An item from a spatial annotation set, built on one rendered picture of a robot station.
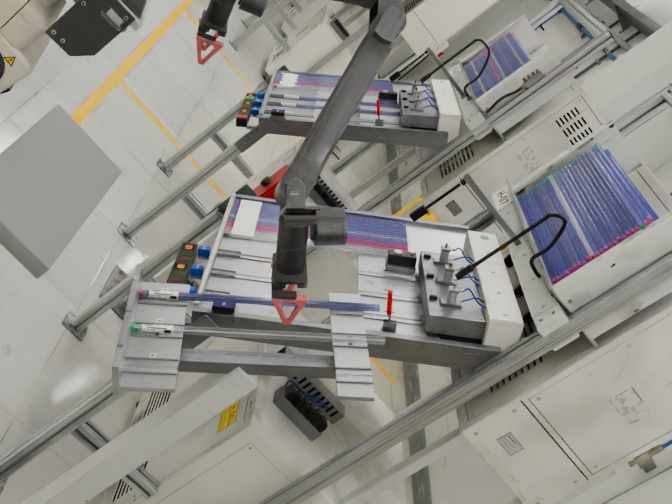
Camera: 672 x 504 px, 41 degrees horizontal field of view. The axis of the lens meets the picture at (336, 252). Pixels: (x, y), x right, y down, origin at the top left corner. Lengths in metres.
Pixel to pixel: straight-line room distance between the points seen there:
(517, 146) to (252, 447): 1.70
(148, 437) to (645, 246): 1.13
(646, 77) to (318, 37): 2.44
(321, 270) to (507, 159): 0.86
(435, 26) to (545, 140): 3.26
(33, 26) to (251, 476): 1.17
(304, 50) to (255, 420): 4.68
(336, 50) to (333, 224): 4.97
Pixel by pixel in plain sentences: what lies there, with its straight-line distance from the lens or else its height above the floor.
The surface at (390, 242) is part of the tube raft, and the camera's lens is 2.48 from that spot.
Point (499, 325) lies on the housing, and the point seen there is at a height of 1.24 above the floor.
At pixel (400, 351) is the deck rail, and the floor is 1.03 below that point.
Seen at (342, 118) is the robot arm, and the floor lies 1.29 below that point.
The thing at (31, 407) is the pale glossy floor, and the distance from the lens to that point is 2.66.
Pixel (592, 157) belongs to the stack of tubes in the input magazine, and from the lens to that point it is 2.43.
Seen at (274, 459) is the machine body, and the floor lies 0.59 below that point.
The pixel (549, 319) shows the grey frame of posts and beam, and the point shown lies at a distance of 2.01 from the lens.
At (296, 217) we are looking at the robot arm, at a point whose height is 1.13.
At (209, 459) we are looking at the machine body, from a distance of 2.27.
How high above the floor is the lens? 1.63
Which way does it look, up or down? 17 degrees down
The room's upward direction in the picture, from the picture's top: 55 degrees clockwise
